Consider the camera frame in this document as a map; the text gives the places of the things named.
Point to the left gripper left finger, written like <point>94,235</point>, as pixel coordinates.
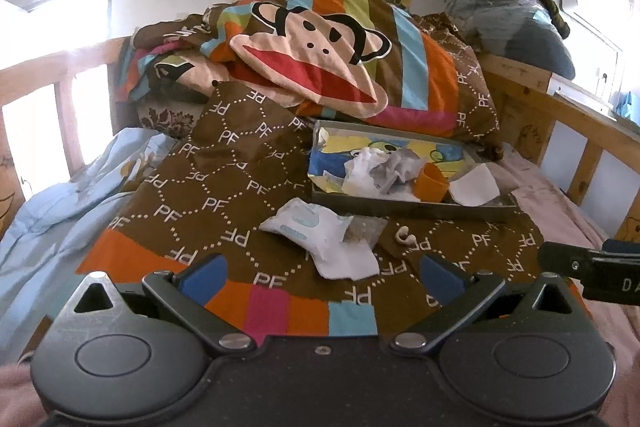
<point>184,297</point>

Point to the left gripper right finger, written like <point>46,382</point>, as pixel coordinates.
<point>461,296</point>

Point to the white square cloth pad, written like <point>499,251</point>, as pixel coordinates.
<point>475,188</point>

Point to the orange fabric cup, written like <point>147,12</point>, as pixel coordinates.
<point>430,185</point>

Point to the grey cloth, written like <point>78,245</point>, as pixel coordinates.
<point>396,171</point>

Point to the white printed baby cloth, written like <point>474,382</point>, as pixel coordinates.
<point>357,181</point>

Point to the pink bed sheet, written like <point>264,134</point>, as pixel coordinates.
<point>561,221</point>

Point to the white tissue sheet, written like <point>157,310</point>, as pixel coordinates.
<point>346,261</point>

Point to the brown patterned duvet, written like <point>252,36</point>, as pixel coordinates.
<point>246,157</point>

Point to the clear bag brown contents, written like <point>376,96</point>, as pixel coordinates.
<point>365,229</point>

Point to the wet wipes packet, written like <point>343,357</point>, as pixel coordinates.
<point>317,229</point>

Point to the light blue blanket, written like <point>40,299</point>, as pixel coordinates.
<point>55,229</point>

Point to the grey tray with drawing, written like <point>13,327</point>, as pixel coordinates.
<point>335,143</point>

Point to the floral dark pillow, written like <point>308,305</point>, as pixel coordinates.
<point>176,119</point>

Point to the grey plastic wrapped bundle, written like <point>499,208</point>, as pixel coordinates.
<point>520,30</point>

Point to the monkey face striped pillow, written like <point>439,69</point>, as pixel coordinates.
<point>366,59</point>

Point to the white wall air conditioner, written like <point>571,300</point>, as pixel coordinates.
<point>607,19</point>

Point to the wooden bed rail left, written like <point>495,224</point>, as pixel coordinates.
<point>57,111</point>

